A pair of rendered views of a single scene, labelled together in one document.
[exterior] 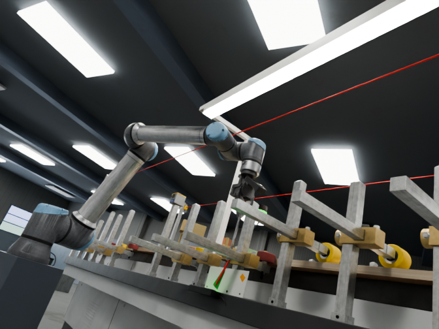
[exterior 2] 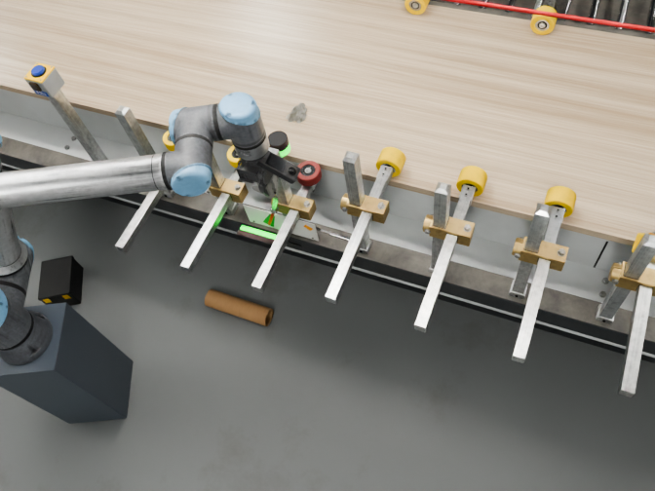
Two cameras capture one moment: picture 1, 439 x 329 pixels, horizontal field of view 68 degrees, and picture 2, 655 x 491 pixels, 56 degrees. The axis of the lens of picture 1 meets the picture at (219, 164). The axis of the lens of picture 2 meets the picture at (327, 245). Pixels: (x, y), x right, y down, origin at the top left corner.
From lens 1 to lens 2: 1.82 m
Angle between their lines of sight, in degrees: 84
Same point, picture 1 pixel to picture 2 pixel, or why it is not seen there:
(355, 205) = (443, 212)
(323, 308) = (393, 193)
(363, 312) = not seen: hidden behind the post
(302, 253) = not seen: outside the picture
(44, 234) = (24, 328)
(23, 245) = (24, 352)
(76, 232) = (23, 276)
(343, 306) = not seen: hidden behind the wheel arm
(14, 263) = (57, 372)
